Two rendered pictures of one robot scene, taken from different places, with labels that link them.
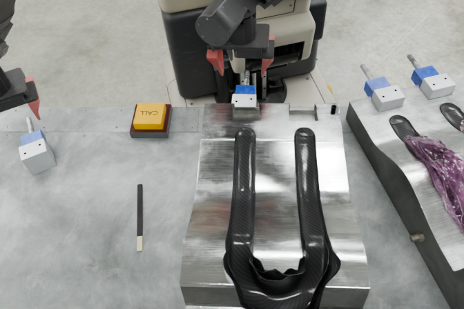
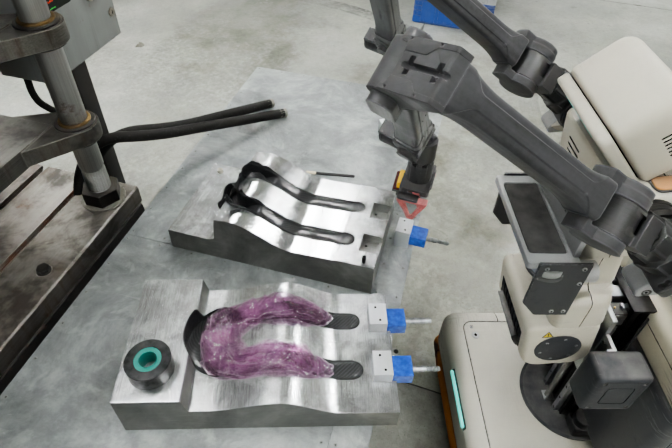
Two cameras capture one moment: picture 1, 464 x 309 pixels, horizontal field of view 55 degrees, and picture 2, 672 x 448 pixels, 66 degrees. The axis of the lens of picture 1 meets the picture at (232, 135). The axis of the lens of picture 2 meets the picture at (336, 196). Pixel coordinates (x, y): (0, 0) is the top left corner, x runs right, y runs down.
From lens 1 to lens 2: 1.11 m
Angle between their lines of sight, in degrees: 61
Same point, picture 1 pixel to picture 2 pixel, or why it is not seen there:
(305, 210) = (283, 222)
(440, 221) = (245, 295)
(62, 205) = (351, 144)
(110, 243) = (316, 161)
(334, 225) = (261, 223)
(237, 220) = (288, 186)
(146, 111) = not seen: hidden behind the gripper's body
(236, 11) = (389, 130)
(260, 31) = (419, 186)
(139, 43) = not seen: outside the picture
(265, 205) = (295, 204)
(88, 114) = not seen: hidden behind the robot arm
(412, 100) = (374, 343)
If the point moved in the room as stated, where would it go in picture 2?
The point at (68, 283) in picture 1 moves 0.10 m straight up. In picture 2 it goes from (299, 145) to (298, 118)
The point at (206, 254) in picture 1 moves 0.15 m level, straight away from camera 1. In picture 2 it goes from (267, 161) to (326, 161)
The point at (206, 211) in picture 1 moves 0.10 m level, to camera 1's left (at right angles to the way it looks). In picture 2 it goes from (301, 176) to (309, 152)
